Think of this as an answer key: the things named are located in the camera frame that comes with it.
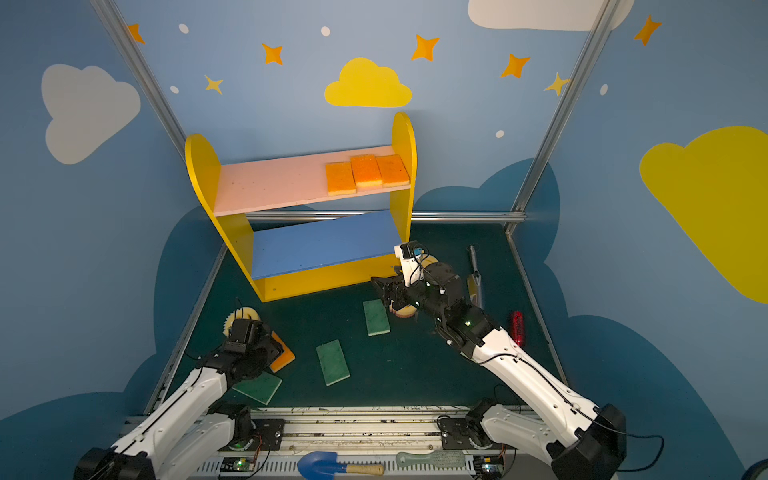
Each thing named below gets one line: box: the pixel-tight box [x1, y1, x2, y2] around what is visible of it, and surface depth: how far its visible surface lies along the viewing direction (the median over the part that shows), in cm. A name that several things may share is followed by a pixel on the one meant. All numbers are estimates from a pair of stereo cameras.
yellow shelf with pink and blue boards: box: [185, 112, 417, 303], surface depth 83 cm
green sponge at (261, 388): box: [231, 371, 283, 406], surface depth 81 cm
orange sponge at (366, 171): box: [351, 155, 383, 187], surface depth 78 cm
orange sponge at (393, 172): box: [375, 154, 411, 188], surface depth 78 cm
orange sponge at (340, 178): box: [325, 162, 357, 196], surface depth 77 cm
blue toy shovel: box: [297, 451, 385, 480], surface depth 71 cm
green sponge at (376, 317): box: [362, 298, 391, 337], surface depth 97 cm
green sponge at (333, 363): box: [316, 339, 351, 386], surface depth 87 cm
